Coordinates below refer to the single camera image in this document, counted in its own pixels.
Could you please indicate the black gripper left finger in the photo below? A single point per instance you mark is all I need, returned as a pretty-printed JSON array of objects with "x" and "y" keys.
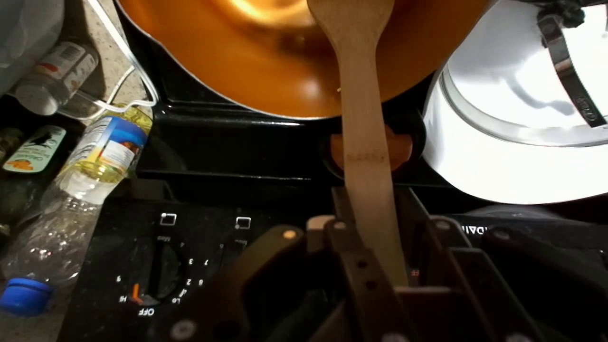
[{"x": 355, "y": 305}]

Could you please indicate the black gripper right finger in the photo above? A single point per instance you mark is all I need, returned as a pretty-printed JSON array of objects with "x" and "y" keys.
[{"x": 469, "y": 297}]

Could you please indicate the long wooden spatula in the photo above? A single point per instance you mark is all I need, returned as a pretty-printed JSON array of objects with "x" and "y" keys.
[{"x": 368, "y": 126}]

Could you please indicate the large white bowl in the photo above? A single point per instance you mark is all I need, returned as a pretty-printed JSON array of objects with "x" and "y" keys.
[{"x": 507, "y": 172}]

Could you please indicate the black kitchen stove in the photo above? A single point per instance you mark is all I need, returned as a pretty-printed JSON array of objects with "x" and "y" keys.
[{"x": 191, "y": 253}]

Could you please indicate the clear bottle blue cap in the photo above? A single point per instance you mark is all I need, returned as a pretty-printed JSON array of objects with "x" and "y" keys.
[{"x": 96, "y": 164}]

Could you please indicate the dark glass bottle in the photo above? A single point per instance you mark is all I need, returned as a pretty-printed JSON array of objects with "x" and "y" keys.
[{"x": 35, "y": 153}]

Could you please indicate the bottle with white label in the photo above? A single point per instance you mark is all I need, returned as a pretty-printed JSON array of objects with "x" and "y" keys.
[{"x": 60, "y": 77}]

